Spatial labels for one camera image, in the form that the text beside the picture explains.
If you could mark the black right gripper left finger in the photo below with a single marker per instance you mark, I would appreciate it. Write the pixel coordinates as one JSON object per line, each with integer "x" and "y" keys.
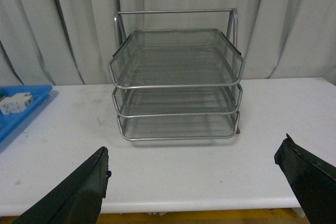
{"x": 78, "y": 198}

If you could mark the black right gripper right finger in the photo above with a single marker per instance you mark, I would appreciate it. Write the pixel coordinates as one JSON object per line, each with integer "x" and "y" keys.
{"x": 311, "y": 179}

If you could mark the white table leg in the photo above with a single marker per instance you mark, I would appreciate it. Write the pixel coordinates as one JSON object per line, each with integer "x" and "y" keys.
{"x": 300, "y": 212}

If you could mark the blue plastic tray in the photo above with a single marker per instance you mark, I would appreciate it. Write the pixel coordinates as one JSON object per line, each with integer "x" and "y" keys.
{"x": 9, "y": 122}

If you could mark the white circuit breaker block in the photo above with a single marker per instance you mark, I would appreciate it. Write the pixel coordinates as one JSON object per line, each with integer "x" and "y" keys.
{"x": 18, "y": 103}

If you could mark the grey curtain backdrop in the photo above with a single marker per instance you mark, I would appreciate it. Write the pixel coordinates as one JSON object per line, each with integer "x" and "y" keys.
{"x": 61, "y": 42}

